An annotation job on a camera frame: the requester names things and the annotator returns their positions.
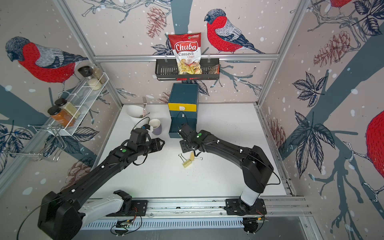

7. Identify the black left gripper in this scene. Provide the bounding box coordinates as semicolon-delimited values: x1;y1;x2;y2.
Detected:
137;136;167;157

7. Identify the teal bottom drawer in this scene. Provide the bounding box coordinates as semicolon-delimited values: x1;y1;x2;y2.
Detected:
169;117;197;138

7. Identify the teal drawer cabinet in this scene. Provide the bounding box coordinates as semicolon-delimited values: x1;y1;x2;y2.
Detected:
168;83;199;119

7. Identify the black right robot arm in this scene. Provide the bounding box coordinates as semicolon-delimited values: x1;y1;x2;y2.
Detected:
178;124;274;206

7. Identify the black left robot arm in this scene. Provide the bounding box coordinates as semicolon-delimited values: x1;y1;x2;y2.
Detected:
38;129;165;240

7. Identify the purple mug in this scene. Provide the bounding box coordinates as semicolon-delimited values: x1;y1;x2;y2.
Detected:
149;119;162;136

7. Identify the white utensil cup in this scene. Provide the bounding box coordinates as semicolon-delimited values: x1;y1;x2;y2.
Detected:
124;105;148;124

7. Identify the metal fork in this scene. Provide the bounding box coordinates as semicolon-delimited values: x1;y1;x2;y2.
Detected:
143;97;147;117

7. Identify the red Chuba cassava chips bag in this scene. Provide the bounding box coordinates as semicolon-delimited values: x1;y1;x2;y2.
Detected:
169;33;203;75

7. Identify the small clear spice jar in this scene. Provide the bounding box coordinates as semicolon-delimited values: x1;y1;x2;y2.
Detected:
91;64;106;84

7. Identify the beige spice jar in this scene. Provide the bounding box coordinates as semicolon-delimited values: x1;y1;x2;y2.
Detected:
55;98;81;119

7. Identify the orange spice jar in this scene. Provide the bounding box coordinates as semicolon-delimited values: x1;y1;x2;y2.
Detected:
48;106;76;128

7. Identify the black lid spice jar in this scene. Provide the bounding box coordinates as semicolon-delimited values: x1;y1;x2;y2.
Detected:
78;66;103;91

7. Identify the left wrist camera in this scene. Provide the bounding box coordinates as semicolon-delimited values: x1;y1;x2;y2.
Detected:
141;124;151;131

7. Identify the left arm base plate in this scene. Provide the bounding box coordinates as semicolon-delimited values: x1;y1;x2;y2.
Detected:
107;200;149;217

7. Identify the black wire wall basket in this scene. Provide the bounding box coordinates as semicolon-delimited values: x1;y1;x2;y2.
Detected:
155;59;220;81

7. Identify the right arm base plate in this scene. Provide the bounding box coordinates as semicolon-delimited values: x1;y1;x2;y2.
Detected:
223;198;267;216

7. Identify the white wire spice shelf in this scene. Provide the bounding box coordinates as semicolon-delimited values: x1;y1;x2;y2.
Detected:
48;73;110;136

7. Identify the wire rack hanger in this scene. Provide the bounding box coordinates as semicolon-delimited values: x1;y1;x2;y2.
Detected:
1;125;68;162

